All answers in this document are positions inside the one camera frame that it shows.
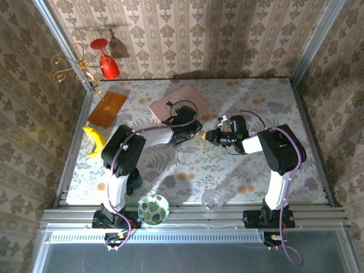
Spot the clear drinking glass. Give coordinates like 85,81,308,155
201,188,225,214

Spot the bowl with green leaf print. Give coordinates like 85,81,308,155
138,194,171,226

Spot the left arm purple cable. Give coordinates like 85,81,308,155
106,100,200,251

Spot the dark table side rail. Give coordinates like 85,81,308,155
288,78,342,208

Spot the yellow banana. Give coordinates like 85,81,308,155
82,126,106,159

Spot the grey metal panel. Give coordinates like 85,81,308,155
32,241,358,273

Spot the pink board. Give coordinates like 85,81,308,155
150,84,209,125

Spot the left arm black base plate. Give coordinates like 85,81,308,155
92,210,143,230

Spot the white slotted cable duct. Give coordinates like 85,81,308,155
49,230,264,243

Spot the gold wire glass rack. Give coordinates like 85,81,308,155
51,42,105,102

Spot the red wine glass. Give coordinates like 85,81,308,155
90,38,120,80

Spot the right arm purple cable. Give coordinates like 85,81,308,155
224,110,305,267

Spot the aluminium front rail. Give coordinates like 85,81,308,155
39,202,351,230

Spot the black connector block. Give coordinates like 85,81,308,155
263,231,288,251
104,232,133,251

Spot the dark blue mug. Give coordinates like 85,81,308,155
126,167,143,196

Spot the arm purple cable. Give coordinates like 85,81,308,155
224,110,305,267
106,100,200,251

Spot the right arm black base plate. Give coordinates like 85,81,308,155
243,209,296,229

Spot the aluminium table side rail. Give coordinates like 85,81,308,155
53,89,96,210

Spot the aluminium frame post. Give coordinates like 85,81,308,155
289,0,347,84
31,0,100,92

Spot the brown wooden board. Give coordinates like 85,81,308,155
86,90,128,129

